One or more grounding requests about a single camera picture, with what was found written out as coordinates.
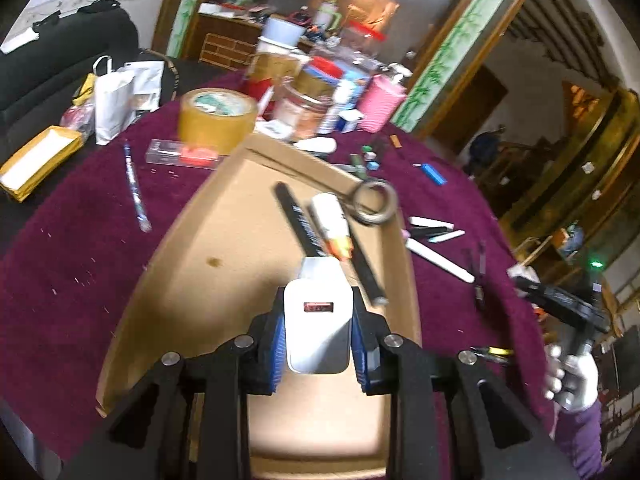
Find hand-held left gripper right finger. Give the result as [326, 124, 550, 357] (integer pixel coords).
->
[350, 285, 581, 480]

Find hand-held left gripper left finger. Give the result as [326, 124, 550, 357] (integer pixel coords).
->
[60, 310, 288, 480]

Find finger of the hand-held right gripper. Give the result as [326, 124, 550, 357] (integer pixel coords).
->
[514, 275, 549, 312]

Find white charger red port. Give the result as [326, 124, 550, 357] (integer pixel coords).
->
[282, 280, 353, 376]

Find clear gel pen black cap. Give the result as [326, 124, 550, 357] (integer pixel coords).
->
[475, 241, 490, 311]

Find black marker grey cap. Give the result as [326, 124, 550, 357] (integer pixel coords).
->
[344, 217, 389, 307]

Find thick white marker pen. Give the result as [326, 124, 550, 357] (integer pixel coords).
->
[404, 237, 476, 284]

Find cardboard box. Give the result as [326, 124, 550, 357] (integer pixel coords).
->
[95, 132, 423, 480]

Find black grey marker pale caps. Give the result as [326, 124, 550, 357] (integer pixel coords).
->
[402, 227, 451, 242]

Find black tape roll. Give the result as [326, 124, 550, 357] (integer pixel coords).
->
[350, 178, 399, 227]

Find white tube orange cap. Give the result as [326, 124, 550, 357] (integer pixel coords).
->
[309, 192, 354, 262]

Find black marker red caps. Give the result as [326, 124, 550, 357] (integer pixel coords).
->
[273, 181, 332, 262]

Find person's right forearm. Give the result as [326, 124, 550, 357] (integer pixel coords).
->
[552, 400, 607, 480]

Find person's right hand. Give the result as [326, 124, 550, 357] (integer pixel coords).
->
[543, 346, 602, 414]

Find yellow pen on tablecloth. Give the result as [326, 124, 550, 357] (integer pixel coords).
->
[469, 344, 514, 364]

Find dark blue jacket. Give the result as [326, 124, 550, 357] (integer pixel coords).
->
[469, 126, 507, 177]

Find blue cylindrical battery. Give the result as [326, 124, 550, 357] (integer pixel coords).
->
[421, 162, 447, 187]

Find white oval plastic case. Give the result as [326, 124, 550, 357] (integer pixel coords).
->
[294, 138, 338, 156]

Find blue pen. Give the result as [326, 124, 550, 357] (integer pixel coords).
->
[123, 141, 153, 234]

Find clear plastic case red insert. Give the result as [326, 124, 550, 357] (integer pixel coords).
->
[145, 138, 222, 169]

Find small blue white box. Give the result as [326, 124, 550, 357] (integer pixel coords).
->
[339, 110, 365, 134]

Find pink knitted bottle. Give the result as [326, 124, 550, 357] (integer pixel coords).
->
[357, 74, 407, 134]

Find yellow tape roll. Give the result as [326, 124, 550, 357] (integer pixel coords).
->
[178, 87, 260, 157]

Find clear jar brown label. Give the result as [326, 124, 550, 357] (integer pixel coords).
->
[272, 84, 327, 142]

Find small jar striped label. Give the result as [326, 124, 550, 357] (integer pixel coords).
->
[294, 56, 347, 103]

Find gold box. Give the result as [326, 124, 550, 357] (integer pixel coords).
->
[246, 51, 312, 97]

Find white paper bag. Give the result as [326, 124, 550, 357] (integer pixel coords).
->
[93, 55, 137, 147]

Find white pouch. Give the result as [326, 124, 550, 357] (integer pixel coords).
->
[122, 60, 167, 112]

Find white green cup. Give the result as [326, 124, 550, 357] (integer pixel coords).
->
[317, 1, 347, 32]

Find black leather sofa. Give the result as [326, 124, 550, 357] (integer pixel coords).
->
[0, 4, 176, 133]

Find white paper sheet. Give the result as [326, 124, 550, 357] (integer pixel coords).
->
[0, 27, 42, 55]

